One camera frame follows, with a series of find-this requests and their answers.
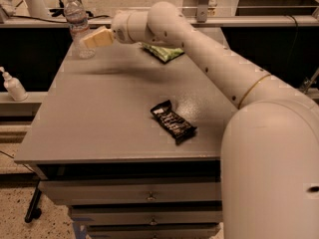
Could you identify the black snack bar wrapper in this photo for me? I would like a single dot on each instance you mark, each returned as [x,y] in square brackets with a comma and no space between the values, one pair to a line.
[179,128]

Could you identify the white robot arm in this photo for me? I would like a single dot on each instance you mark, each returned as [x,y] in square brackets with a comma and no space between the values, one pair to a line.
[270,147]

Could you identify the grey drawer cabinet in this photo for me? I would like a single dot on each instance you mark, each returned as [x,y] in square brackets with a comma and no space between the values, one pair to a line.
[99,151]

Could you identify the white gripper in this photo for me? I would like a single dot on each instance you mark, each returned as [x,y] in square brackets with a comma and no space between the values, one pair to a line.
[119,27]

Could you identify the black caster leg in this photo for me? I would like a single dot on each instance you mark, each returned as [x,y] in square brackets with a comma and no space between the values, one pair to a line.
[34,211]

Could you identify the white pump dispenser bottle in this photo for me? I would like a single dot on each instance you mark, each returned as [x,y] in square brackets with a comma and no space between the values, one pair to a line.
[13,86]

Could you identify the green chip bag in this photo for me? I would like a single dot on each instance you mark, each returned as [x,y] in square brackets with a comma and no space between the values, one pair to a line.
[163,54]

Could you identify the clear plastic water bottle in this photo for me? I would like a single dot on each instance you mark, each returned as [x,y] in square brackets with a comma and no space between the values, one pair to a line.
[77,19]

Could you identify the grey metal post bracket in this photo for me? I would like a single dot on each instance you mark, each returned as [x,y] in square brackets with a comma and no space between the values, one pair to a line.
[201,10]

